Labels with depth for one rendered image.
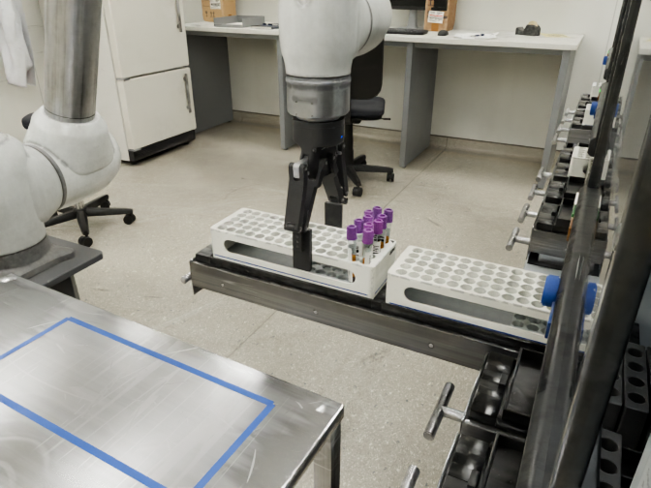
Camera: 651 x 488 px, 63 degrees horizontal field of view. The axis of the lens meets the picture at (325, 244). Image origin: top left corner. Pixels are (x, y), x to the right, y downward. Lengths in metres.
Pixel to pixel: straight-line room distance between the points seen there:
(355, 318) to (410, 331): 0.09
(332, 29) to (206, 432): 0.49
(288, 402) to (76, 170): 0.80
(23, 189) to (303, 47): 0.67
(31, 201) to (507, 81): 3.60
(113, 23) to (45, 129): 2.74
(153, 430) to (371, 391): 1.30
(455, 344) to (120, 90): 3.52
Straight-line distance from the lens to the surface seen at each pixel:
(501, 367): 0.69
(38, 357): 0.76
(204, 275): 0.93
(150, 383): 0.66
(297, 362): 1.95
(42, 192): 1.21
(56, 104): 1.24
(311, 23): 0.71
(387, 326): 0.78
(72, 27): 1.18
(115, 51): 3.98
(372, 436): 1.70
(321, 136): 0.74
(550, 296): 0.52
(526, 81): 4.25
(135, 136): 4.09
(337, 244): 0.83
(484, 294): 0.73
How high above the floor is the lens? 1.24
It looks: 27 degrees down
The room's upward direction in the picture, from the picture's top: straight up
